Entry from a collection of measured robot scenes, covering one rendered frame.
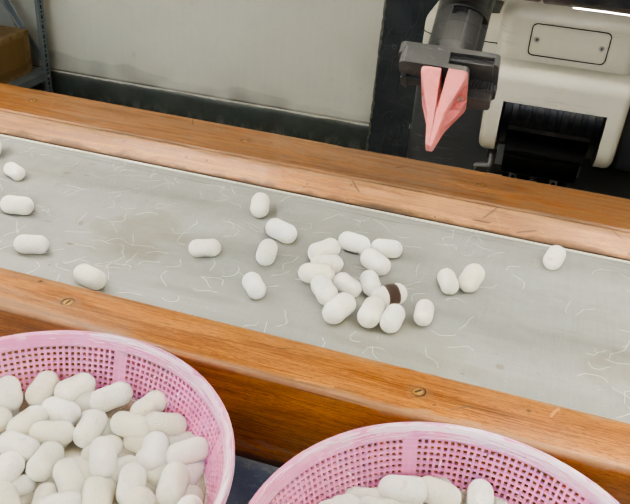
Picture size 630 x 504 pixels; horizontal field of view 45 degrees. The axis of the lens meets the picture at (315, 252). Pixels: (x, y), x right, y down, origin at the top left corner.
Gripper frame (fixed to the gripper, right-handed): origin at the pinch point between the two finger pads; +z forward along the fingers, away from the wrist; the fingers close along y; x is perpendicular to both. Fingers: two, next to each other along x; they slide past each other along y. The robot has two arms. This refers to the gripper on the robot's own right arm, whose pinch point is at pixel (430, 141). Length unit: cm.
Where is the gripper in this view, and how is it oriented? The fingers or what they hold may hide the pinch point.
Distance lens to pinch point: 79.4
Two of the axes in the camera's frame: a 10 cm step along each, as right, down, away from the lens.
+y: 9.5, 2.0, -2.3
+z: -2.7, 9.1, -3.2
